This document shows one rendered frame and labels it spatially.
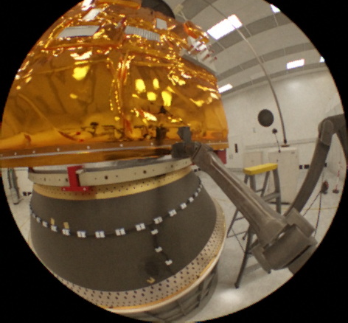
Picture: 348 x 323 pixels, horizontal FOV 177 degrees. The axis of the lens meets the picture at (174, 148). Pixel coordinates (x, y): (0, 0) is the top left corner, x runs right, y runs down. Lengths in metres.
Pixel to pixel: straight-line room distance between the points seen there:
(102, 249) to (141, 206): 0.25
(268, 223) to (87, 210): 0.53
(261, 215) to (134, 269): 0.46
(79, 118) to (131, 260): 0.59
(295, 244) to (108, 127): 0.63
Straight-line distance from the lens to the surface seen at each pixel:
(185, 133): 0.50
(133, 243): 0.48
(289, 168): 3.38
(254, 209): 0.24
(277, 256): 0.24
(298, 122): 7.48
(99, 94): 0.57
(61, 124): 0.53
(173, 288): 0.61
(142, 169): 0.46
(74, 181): 0.46
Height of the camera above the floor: 1.76
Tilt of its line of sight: 2 degrees up
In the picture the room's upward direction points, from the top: 6 degrees counter-clockwise
